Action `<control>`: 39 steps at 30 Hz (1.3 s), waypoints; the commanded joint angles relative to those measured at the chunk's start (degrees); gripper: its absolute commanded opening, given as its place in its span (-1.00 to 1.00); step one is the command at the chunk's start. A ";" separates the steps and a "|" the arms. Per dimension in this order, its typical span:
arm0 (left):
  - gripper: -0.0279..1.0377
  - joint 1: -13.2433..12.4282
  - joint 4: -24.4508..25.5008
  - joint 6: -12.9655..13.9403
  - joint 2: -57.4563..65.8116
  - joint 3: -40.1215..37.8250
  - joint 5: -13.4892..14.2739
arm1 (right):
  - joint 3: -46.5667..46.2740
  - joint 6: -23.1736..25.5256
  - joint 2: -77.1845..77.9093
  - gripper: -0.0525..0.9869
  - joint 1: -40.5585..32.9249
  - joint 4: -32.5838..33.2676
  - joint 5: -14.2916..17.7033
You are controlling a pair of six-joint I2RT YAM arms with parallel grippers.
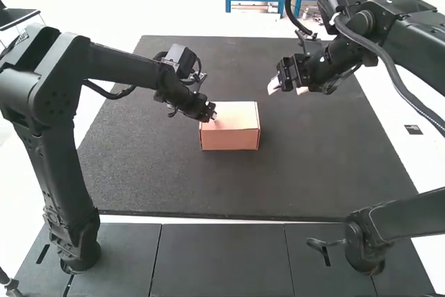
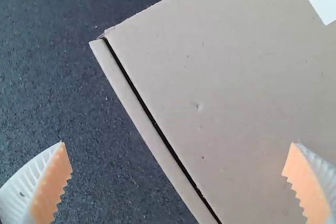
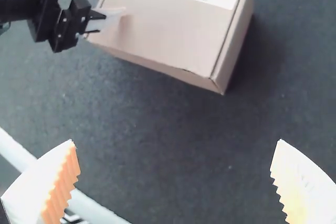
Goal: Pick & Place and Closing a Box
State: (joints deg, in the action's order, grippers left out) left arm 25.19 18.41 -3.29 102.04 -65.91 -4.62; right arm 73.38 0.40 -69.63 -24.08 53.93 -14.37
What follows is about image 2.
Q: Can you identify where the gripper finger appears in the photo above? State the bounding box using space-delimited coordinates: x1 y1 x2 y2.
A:
0 140 74 224
281 138 336 224

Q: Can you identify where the cardboard box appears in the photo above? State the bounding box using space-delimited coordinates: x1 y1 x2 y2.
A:
89 0 336 224

